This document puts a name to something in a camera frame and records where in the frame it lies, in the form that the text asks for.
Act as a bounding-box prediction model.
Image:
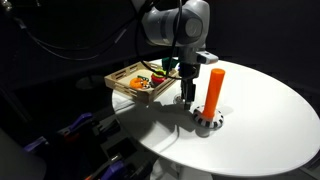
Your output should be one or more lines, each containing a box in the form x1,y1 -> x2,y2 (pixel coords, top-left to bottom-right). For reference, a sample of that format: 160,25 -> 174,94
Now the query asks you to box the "white table pedestal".
149,156 -> 214,180

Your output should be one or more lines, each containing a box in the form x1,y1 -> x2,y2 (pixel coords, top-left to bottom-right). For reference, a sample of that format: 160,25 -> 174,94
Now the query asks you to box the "orange ring toy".
129,77 -> 145,90

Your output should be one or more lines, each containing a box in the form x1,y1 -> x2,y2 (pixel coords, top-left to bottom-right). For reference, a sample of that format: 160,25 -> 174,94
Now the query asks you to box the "red ring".
150,72 -> 168,88

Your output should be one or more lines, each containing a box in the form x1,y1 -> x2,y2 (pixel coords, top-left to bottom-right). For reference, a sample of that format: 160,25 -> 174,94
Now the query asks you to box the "orange stacking peg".
202,68 -> 226,120

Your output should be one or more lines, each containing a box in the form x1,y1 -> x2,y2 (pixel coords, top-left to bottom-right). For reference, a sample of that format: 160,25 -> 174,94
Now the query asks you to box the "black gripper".
179,62 -> 202,111

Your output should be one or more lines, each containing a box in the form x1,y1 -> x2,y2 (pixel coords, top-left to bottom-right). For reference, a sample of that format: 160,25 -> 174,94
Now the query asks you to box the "black looping cable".
134,0 -> 198,81

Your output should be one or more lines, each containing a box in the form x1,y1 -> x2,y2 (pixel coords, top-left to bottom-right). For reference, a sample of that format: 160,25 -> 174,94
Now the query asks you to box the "black white striped ring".
192,105 -> 225,130

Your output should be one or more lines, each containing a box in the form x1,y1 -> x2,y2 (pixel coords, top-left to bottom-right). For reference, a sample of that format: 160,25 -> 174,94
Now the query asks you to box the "purple clamp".
67,112 -> 95,133
99,159 -> 130,180
23,136 -> 49,153

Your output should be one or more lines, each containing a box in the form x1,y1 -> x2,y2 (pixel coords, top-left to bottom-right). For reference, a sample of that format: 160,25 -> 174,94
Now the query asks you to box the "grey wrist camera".
195,50 -> 220,65

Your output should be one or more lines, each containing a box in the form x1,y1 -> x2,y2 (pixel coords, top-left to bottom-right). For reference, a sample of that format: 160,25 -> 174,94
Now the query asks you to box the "wooden slatted tray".
104,61 -> 181,106

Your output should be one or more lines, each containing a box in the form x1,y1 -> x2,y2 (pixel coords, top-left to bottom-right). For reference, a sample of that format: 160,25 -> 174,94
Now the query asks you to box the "green ring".
153,68 -> 168,78

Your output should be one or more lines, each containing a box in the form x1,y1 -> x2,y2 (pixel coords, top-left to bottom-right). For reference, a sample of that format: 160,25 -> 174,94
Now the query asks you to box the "black white orange toy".
137,75 -> 152,91

